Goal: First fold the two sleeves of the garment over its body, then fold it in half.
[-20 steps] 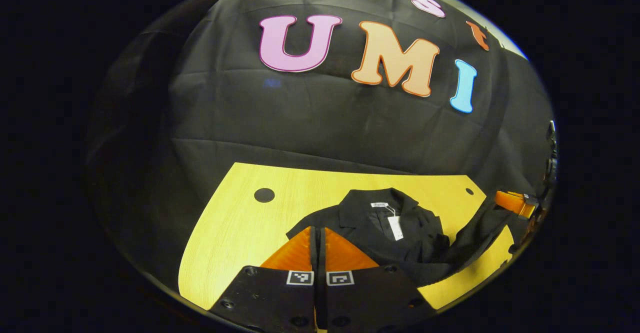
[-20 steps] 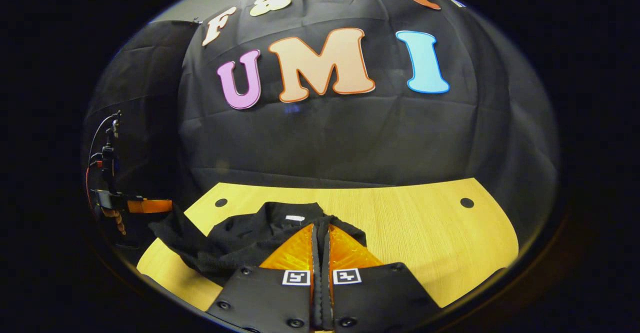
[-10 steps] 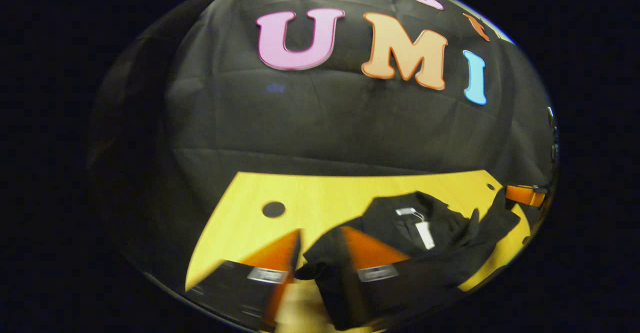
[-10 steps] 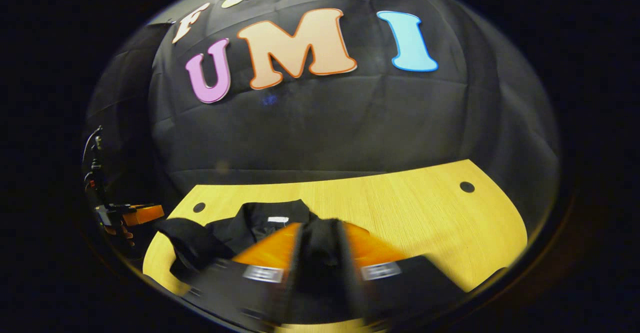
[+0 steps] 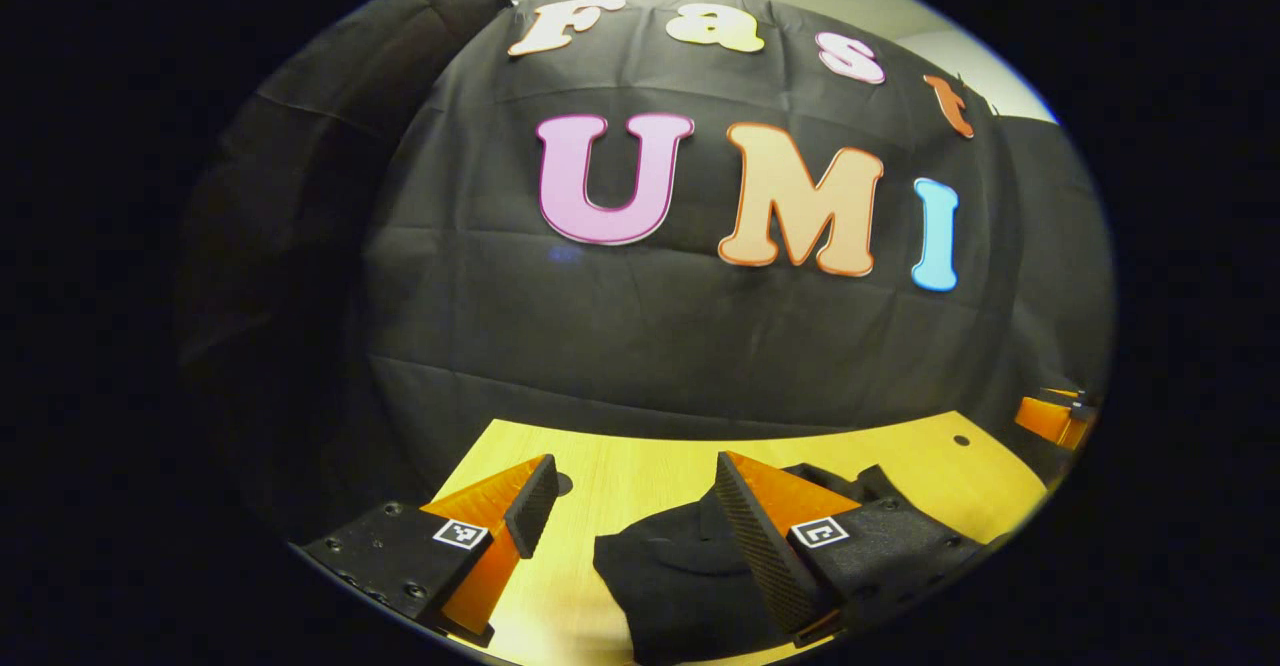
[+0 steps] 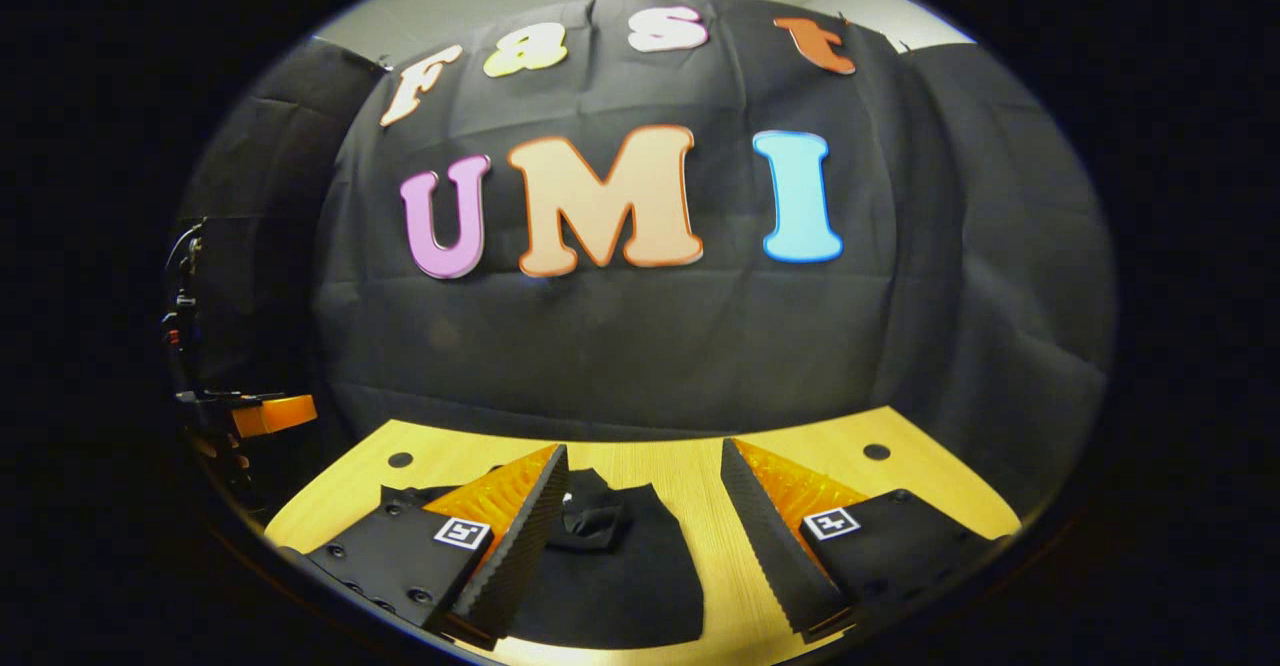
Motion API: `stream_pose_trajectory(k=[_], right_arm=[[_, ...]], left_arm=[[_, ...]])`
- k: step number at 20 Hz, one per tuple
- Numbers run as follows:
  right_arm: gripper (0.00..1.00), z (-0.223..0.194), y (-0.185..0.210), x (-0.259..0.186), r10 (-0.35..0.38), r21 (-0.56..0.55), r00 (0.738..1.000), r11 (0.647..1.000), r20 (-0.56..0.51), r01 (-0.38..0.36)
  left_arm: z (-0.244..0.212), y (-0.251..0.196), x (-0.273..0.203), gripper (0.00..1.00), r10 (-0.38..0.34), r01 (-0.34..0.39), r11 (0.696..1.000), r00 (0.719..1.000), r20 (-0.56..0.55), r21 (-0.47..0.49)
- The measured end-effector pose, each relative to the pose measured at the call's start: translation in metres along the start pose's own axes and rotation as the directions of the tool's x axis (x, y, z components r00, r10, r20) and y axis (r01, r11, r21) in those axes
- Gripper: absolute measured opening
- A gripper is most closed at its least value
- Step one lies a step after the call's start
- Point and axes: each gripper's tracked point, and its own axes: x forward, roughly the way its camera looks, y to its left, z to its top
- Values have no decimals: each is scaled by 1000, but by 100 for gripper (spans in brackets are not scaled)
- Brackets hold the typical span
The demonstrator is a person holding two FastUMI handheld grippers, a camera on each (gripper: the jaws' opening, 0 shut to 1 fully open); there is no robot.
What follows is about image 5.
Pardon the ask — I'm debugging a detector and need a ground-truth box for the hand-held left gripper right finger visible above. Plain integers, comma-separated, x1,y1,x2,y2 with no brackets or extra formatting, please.
713,450,986,647

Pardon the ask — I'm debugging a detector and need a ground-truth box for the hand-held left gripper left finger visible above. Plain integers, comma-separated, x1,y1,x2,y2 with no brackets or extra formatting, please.
300,453,561,647

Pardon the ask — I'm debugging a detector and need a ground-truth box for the black button shirt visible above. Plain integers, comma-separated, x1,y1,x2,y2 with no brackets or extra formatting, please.
593,463,901,665

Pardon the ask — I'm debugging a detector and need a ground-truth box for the black backdrop cloth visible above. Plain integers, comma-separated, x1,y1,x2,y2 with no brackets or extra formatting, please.
175,0,1116,547

